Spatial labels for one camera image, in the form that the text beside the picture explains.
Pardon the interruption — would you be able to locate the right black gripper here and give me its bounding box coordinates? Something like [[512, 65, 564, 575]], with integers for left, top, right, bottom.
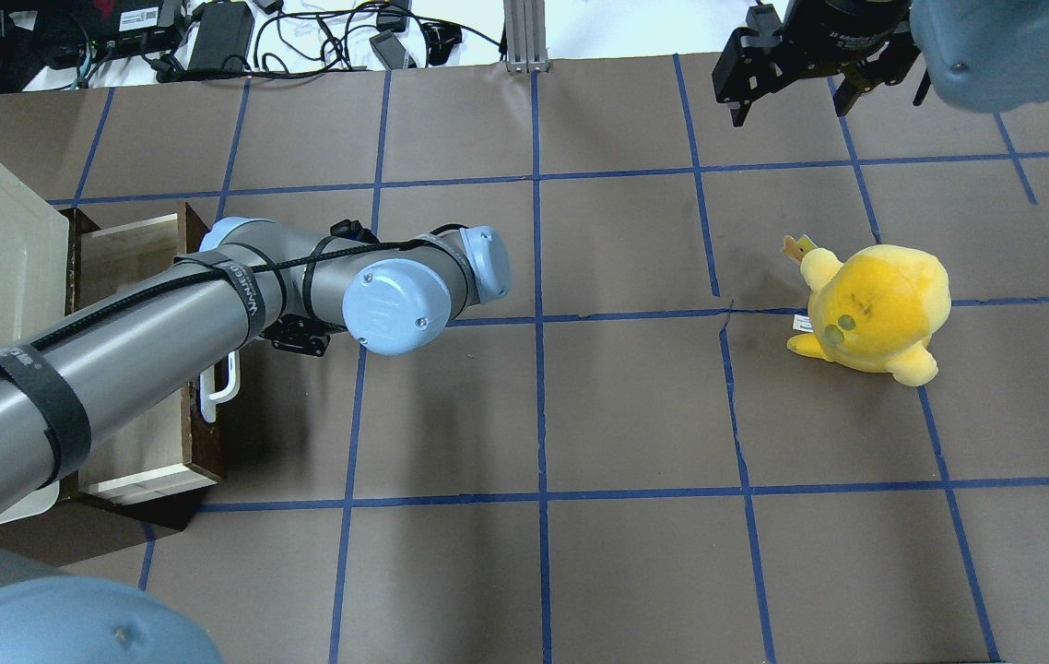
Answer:
[[713, 1, 921, 127]]

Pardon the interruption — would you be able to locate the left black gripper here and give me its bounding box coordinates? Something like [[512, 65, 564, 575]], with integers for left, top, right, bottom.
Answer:
[[262, 314, 334, 357]]

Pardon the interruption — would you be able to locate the wooden drawer with white handle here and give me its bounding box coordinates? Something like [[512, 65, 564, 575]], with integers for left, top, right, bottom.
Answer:
[[65, 204, 224, 505]]

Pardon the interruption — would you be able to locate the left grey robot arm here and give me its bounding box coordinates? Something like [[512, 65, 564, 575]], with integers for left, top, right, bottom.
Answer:
[[0, 216, 513, 663]]

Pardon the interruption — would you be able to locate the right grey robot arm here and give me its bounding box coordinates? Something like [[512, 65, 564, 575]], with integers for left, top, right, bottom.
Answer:
[[713, 1, 1049, 127]]

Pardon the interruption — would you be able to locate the yellow plush toy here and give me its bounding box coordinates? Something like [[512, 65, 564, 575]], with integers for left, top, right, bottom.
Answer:
[[783, 235, 952, 387]]

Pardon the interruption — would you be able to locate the small grey device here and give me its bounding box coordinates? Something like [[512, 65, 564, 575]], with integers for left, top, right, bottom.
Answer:
[[369, 30, 418, 70]]

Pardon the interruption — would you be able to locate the black power adapter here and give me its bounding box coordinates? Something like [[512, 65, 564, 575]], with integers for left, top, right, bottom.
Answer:
[[184, 1, 254, 80]]

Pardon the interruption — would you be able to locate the black electronics box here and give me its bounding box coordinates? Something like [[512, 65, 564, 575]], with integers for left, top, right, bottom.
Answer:
[[74, 1, 188, 58]]

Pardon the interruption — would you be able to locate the aluminium frame post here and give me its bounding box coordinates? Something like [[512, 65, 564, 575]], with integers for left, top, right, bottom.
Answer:
[[504, 0, 550, 74]]

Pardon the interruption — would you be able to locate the black cables bundle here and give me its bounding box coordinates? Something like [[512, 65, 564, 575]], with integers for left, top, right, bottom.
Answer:
[[0, 0, 505, 93]]

